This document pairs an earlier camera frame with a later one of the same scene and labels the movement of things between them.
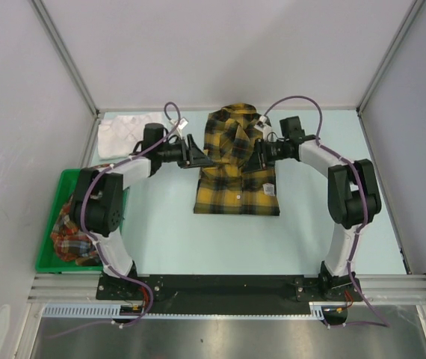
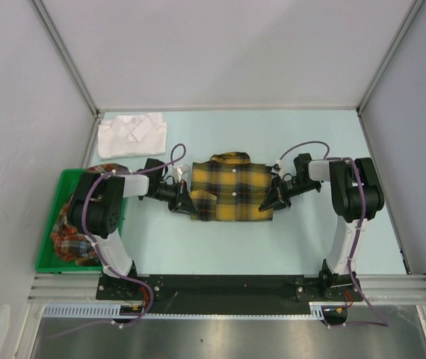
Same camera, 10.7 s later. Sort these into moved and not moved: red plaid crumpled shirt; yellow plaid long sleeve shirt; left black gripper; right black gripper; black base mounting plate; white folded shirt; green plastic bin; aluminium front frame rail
Moved: left black gripper; right black gripper; yellow plaid long sleeve shirt
Not moved: black base mounting plate; red plaid crumpled shirt; white folded shirt; aluminium front frame rail; green plastic bin
